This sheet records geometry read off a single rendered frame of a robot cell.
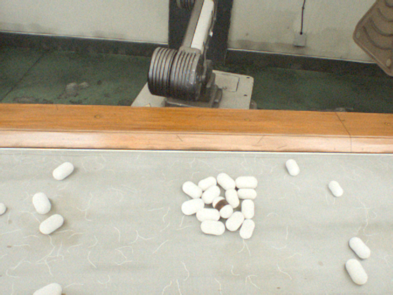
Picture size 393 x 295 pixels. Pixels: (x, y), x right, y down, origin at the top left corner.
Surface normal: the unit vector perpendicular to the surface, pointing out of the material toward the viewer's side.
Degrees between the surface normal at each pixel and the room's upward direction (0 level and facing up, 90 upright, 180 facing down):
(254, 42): 88
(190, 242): 0
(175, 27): 86
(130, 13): 89
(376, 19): 90
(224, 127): 0
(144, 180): 0
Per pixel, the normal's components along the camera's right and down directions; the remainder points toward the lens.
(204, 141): 0.10, -0.08
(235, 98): 0.07, -0.77
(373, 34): -0.99, -0.02
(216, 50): -0.03, 0.59
